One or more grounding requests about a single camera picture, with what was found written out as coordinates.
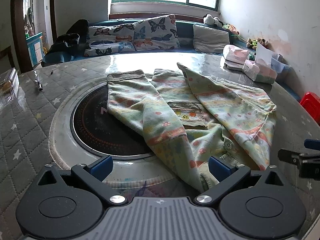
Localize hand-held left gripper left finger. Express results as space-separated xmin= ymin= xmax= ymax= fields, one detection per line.
xmin=37 ymin=155 xmax=128 ymax=207

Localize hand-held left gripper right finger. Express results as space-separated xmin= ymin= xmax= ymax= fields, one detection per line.
xmin=194 ymin=156 xmax=286 ymax=207

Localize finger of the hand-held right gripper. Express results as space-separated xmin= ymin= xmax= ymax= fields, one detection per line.
xmin=278 ymin=149 xmax=320 ymax=180
xmin=304 ymin=138 xmax=320 ymax=152

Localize pastel patterned child's shirt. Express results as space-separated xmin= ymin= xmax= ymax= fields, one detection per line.
xmin=106 ymin=62 xmax=278 ymax=193

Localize red plastic stool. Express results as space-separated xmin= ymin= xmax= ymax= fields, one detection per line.
xmin=299 ymin=92 xmax=320 ymax=125

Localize round black induction cooktop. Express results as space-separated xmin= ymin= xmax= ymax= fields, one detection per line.
xmin=70 ymin=81 xmax=157 ymax=159

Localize clear blue plastic box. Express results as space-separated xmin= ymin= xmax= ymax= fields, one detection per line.
xmin=271 ymin=54 xmax=292 ymax=80

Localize pink and green tissue pack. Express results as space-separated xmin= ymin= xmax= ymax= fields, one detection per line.
xmin=242 ymin=42 xmax=278 ymax=84

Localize flat white box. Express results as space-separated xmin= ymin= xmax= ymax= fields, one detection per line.
xmin=224 ymin=61 xmax=247 ymax=71

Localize pen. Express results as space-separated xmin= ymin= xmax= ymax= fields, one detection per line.
xmin=34 ymin=71 xmax=44 ymax=91

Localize brown plush toys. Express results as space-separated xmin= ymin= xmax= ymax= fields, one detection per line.
xmin=246 ymin=37 xmax=271 ymax=51

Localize clear plastic container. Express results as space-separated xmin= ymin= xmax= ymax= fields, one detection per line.
xmin=0 ymin=68 xmax=20 ymax=107

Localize long butterfly print cushion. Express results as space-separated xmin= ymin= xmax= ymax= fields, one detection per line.
xmin=84 ymin=23 xmax=137 ymax=57

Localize grey pillow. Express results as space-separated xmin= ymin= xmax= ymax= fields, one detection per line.
xmin=192 ymin=24 xmax=230 ymax=54

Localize black bag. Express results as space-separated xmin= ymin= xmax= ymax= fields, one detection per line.
xmin=46 ymin=19 xmax=91 ymax=55

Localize blue cabinet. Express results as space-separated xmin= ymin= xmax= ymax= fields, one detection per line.
xmin=26 ymin=32 xmax=46 ymax=63

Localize blue sofa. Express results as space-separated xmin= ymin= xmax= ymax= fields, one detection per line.
xmin=41 ymin=19 xmax=300 ymax=102

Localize large butterfly print pillow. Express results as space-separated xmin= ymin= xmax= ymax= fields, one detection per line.
xmin=133 ymin=14 xmax=181 ymax=52

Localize black and white plush toy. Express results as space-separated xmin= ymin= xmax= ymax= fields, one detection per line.
xmin=203 ymin=14 xmax=223 ymax=27

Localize dark wooden door frame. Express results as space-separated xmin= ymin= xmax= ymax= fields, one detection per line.
xmin=11 ymin=0 xmax=35 ymax=73

